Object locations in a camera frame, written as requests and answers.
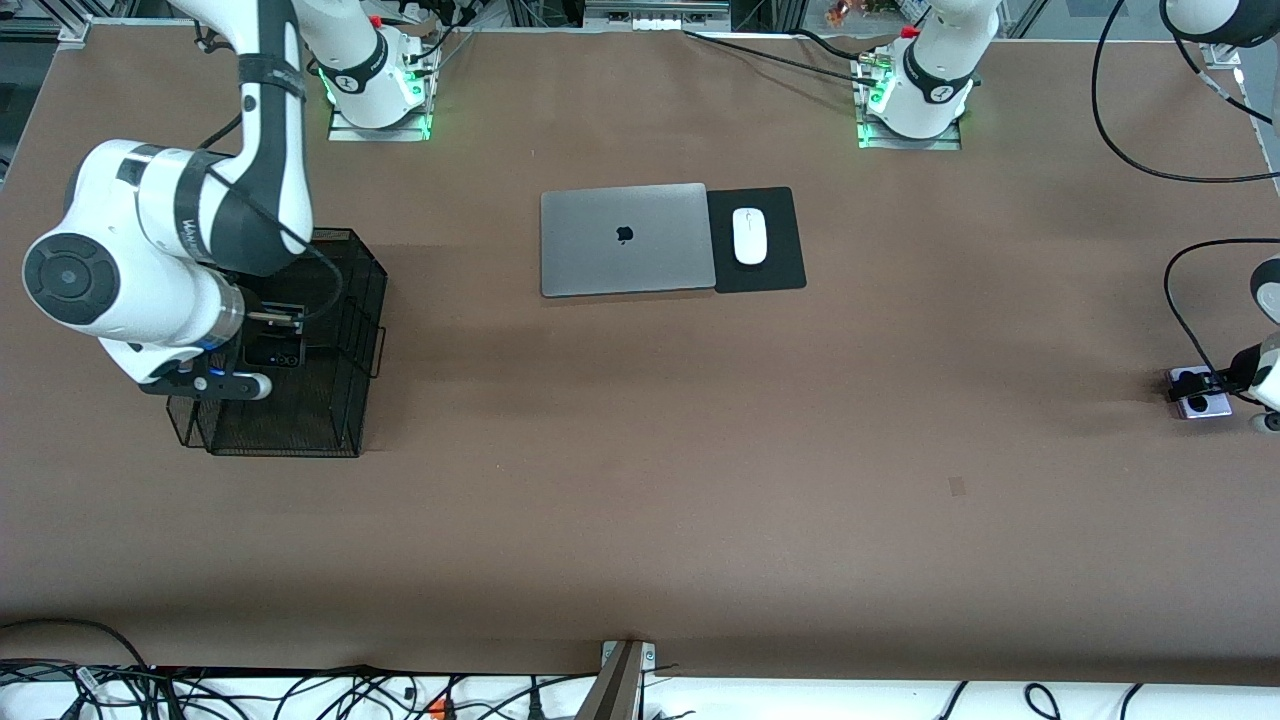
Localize lavender flip phone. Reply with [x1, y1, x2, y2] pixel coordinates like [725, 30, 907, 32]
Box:
[1167, 366, 1233, 420]

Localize small black flip phone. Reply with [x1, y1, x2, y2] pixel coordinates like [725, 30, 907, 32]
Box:
[243, 334, 305, 370]

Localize silver closed laptop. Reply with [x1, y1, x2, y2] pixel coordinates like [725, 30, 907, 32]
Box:
[540, 183, 718, 299]

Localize black mouse pad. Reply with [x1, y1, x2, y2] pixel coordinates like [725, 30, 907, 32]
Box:
[706, 186, 807, 295]

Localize white computer mouse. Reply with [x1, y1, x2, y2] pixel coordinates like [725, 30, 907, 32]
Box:
[732, 207, 768, 266]

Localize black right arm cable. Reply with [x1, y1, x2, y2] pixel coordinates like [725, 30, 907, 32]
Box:
[195, 25, 346, 323]

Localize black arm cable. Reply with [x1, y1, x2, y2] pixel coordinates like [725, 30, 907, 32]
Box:
[1090, 0, 1280, 396]
[195, 25, 346, 323]

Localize black wire mesh tray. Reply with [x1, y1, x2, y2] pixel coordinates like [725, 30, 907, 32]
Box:
[165, 227, 389, 459]

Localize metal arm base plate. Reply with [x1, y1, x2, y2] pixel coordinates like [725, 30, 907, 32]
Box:
[857, 108, 963, 151]
[328, 98, 433, 142]

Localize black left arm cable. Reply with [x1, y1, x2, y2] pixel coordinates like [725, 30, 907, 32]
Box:
[1090, 0, 1280, 396]

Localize grey looping floor cable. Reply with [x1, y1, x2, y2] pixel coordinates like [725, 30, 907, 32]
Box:
[0, 617, 151, 671]

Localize tangled black floor cables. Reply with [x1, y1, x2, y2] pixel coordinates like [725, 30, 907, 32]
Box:
[0, 660, 601, 720]

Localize metal table clamp bracket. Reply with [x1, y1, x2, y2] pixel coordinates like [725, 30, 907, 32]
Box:
[577, 640, 658, 720]

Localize short black table cable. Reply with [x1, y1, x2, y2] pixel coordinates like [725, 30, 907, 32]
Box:
[798, 28, 863, 63]

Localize long black table cable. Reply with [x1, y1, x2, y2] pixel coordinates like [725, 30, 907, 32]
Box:
[684, 30, 881, 88]

